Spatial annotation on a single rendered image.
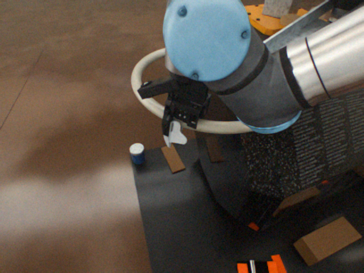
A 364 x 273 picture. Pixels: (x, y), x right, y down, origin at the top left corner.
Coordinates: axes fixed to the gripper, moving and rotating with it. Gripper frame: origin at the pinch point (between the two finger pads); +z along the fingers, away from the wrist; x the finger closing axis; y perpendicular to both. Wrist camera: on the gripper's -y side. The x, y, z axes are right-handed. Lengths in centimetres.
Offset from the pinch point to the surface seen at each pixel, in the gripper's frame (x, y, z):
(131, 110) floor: 90, -89, 87
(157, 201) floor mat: 23, -18, 88
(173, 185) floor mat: 38, -15, 86
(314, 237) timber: 37, 69, 70
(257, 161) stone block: 22.9, 24.8, 19.8
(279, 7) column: 142, 5, -7
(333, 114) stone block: 47, 43, 6
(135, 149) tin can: 43, -49, 75
